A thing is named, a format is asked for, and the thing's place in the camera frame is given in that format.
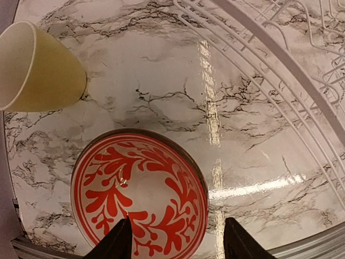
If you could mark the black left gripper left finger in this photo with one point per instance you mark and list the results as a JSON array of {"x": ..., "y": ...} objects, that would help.
[{"x": 116, "y": 244}]

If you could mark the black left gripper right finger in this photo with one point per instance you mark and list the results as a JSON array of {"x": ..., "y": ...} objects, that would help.
[{"x": 238, "y": 243}]

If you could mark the white bowl with red pattern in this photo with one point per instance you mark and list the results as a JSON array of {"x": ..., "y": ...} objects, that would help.
[{"x": 138, "y": 177}]

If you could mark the yellow mug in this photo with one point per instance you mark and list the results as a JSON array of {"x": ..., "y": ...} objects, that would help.
[{"x": 38, "y": 73}]

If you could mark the front aluminium rail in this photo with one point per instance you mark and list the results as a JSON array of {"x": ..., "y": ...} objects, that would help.
[{"x": 295, "y": 229}]

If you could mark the white wire dish rack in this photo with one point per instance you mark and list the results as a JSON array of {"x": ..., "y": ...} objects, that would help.
[{"x": 253, "y": 42}]

